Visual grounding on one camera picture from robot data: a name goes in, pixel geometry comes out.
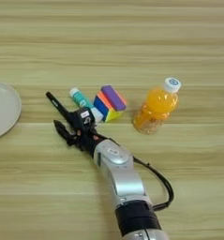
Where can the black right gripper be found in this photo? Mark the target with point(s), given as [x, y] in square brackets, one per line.
[86, 140]

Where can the black marker pen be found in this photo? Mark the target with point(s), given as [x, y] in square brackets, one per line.
[55, 101]

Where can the round beige plate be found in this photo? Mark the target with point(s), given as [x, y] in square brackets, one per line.
[4, 109]

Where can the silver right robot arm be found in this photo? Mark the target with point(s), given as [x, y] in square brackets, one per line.
[126, 181]

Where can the teal and white glue stick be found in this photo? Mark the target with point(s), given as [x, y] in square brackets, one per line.
[79, 98]

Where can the multicoloured puzzle cube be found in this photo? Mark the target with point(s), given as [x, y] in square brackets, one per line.
[102, 108]

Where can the purple rectangular block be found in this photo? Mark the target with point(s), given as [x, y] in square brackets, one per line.
[114, 97]

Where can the orange juice bottle white cap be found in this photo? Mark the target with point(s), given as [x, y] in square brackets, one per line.
[155, 108]

